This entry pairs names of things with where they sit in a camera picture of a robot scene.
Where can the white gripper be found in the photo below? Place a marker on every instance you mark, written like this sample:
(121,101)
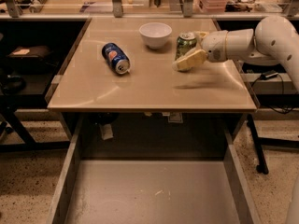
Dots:
(215,46)

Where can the green soda can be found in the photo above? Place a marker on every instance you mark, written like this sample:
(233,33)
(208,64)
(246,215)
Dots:
(185,42)

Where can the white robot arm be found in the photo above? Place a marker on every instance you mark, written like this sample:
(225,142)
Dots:
(271,198)

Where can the blue pepsi can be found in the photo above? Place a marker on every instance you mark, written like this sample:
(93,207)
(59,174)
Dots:
(116,58)

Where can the open grey top drawer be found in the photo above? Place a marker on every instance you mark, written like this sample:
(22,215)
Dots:
(154,172)

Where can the white ceramic bowl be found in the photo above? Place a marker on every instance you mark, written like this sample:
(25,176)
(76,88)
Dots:
(155,34)

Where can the black power adapter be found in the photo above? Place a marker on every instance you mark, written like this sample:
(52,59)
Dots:
(269,74)

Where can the black table leg stand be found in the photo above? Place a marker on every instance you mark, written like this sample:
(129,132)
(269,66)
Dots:
(259,142)

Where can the white paper tag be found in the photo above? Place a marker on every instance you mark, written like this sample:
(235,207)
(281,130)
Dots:
(106,131)

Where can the black bag on shelf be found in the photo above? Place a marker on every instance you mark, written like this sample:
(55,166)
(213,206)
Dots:
(30,60)

